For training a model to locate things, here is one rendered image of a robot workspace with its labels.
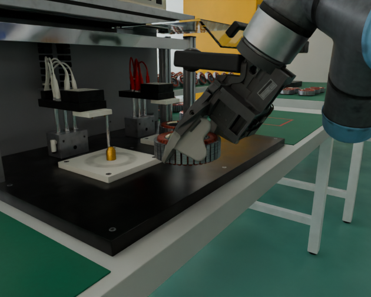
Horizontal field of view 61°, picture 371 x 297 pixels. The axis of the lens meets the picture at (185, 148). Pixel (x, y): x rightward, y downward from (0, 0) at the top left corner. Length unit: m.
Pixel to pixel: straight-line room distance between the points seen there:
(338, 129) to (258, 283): 1.21
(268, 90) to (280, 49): 0.05
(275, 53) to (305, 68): 5.53
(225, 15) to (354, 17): 4.13
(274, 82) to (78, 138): 0.48
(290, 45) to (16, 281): 0.41
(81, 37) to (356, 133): 0.55
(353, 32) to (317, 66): 5.54
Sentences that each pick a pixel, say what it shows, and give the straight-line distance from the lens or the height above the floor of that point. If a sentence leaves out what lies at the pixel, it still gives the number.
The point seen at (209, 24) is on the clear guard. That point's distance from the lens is 0.73.
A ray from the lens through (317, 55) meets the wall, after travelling 5.89.
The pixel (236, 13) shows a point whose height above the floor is 1.57.
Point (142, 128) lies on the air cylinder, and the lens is 0.90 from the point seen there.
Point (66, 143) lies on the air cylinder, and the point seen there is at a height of 0.80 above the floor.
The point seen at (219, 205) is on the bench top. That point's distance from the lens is 0.53.
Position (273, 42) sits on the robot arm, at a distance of 0.41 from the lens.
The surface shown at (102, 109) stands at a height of 0.88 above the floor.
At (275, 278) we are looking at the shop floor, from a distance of 1.64.
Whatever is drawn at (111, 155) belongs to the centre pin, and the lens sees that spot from 0.66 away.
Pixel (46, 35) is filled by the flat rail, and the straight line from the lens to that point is 0.68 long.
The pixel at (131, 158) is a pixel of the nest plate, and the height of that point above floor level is 0.78.
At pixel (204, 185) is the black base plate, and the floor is 0.77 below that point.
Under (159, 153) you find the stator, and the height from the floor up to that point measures 0.84.
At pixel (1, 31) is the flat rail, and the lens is 0.64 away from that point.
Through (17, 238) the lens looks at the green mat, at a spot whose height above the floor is 0.75.
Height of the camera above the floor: 0.98
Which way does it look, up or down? 16 degrees down
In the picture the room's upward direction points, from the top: straight up
